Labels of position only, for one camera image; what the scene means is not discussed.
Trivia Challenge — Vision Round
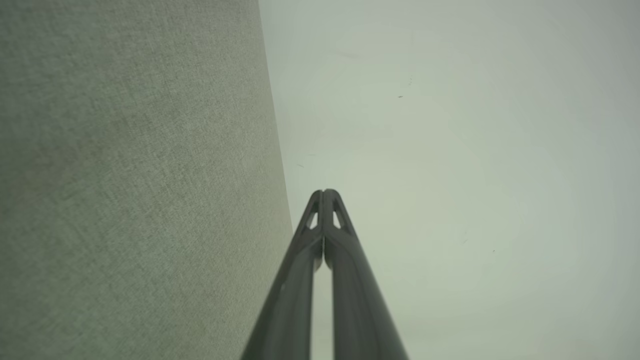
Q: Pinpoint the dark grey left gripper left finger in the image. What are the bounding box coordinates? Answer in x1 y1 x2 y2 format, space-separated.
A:
241 189 325 360

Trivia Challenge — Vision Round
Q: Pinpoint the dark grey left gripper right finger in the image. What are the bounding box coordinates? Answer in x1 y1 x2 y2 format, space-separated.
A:
323 189 410 360

